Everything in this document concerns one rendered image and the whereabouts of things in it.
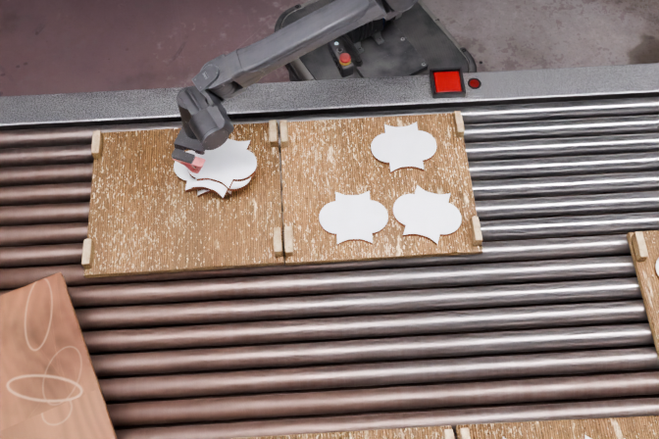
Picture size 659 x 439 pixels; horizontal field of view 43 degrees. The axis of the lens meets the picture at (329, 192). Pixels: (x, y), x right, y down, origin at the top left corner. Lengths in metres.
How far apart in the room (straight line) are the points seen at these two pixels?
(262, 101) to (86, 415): 0.82
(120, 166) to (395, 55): 1.28
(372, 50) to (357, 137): 1.05
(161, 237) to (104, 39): 1.70
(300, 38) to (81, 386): 0.74
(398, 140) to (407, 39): 1.11
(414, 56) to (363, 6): 1.36
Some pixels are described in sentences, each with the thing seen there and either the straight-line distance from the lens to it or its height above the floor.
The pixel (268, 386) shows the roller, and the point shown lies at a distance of 1.66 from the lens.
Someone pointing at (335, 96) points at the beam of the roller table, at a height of 0.91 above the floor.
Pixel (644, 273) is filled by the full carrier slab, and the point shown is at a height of 0.94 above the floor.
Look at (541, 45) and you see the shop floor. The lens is 3.33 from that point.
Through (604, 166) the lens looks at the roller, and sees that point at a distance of 1.94.
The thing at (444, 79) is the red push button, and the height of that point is 0.93.
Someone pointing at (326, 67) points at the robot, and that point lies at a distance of 2.86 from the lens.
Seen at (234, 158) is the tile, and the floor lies 0.99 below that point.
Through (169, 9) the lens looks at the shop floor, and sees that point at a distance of 3.42.
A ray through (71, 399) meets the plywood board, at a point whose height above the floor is 1.04.
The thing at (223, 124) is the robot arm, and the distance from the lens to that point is 1.59.
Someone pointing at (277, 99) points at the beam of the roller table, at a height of 0.92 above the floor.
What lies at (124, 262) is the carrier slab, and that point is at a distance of 1.77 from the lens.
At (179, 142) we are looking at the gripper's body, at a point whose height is 1.08.
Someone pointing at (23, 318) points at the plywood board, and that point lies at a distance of 1.66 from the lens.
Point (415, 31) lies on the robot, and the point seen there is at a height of 0.24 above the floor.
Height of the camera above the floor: 2.50
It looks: 61 degrees down
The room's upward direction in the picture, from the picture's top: 1 degrees counter-clockwise
